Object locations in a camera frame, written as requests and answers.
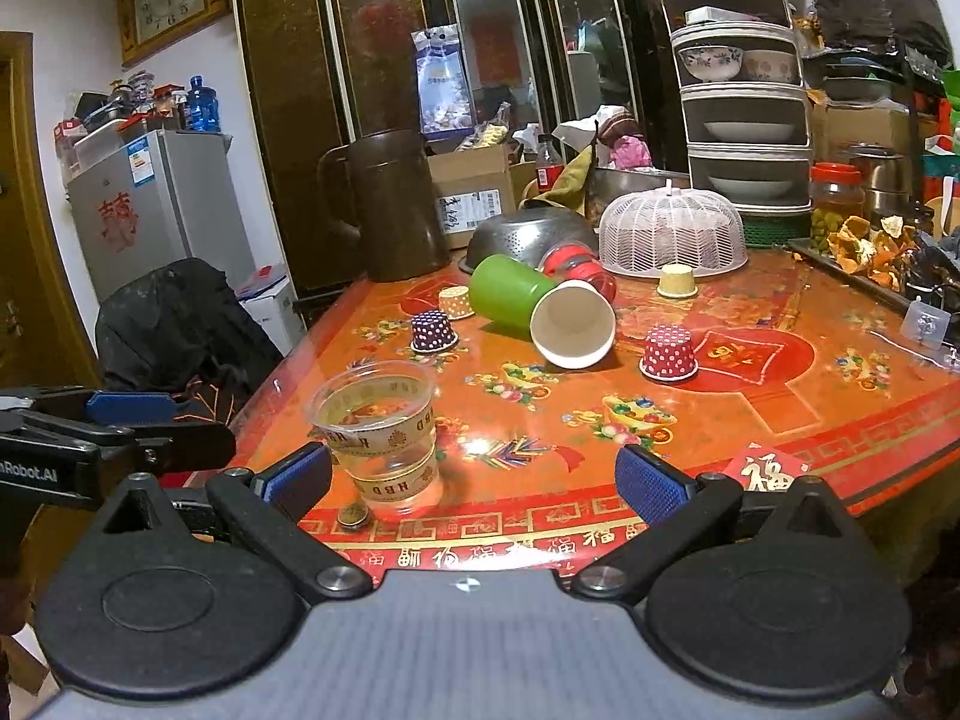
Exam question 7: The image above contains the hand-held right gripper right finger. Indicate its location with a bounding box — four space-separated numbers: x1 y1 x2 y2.
572 444 853 604

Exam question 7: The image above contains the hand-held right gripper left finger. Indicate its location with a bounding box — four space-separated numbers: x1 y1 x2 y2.
96 442 375 606

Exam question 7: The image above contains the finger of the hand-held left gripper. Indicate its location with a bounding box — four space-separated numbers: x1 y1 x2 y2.
22 412 238 476
0 387 179 428

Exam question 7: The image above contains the clear plastic cup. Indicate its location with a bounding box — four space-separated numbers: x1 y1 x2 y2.
305 360 443 515

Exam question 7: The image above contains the red polka dot cup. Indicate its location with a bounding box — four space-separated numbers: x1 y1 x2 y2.
639 324 699 383

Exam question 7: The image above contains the green paper cup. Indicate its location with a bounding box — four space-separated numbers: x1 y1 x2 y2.
529 279 617 370

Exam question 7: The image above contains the purple polka dot cup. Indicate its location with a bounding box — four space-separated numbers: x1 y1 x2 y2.
409 310 460 355

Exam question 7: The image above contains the yellow small cup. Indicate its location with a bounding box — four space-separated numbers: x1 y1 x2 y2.
657 264 699 299

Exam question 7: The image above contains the green plastic cup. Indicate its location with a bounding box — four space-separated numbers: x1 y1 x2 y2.
469 253 560 332

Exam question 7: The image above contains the black jacket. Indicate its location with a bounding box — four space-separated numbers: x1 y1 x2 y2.
95 258 285 421

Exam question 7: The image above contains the red square sticker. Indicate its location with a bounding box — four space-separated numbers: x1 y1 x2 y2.
724 444 813 497

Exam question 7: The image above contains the white carton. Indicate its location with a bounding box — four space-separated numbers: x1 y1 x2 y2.
236 266 308 355

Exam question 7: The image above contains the silver refrigerator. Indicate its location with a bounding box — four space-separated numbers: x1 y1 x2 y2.
66 129 257 305

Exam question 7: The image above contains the wooden door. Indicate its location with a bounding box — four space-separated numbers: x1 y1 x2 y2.
0 31 99 391

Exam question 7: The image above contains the white mesh food cover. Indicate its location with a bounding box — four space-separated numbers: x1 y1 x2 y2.
598 184 749 279

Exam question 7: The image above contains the metal colander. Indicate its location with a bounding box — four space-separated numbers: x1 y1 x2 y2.
465 207 601 275

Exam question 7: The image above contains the green basket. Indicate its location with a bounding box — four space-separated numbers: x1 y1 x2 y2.
742 214 815 249

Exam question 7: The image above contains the brown plastic jug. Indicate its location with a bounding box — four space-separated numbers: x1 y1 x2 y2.
316 129 452 284

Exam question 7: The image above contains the pile of food containers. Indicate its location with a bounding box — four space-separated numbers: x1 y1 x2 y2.
54 71 188 167

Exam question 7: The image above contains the metal basin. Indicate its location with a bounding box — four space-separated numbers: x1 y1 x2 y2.
589 167 691 220

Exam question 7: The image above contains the olive cloth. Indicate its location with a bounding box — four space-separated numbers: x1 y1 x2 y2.
521 141 601 211

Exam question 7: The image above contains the blue water bottle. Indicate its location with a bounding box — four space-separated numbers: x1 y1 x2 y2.
184 75 220 134

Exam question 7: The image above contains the clear plastic hook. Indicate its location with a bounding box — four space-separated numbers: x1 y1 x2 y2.
902 298 948 350

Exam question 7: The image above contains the tray of dried orange peels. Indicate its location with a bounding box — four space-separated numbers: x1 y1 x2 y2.
787 214 960 316

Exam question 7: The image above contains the cardboard box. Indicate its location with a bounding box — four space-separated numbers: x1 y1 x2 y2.
427 142 538 250

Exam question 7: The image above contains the pink cloth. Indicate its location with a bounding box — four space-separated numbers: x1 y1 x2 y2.
609 135 650 170

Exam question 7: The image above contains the red label soda bottle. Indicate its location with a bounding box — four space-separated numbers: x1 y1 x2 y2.
534 133 568 197

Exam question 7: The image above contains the red-lidded pickle jar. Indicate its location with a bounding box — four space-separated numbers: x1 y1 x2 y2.
808 163 866 250

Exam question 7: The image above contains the dark wooden wardrobe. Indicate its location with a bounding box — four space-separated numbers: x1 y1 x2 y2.
232 0 680 302

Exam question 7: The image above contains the metal pot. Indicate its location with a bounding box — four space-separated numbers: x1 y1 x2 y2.
847 144 909 197

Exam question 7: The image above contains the white tiered dish rack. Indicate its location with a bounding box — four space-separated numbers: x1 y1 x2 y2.
658 0 816 216

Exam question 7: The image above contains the blue and white snack bag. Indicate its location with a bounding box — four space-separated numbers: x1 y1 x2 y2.
411 26 476 140

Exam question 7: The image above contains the blue floral bowl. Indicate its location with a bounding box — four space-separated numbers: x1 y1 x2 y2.
677 45 745 83

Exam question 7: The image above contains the pale patterned bowl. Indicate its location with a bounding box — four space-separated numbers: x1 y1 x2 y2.
742 50 798 84

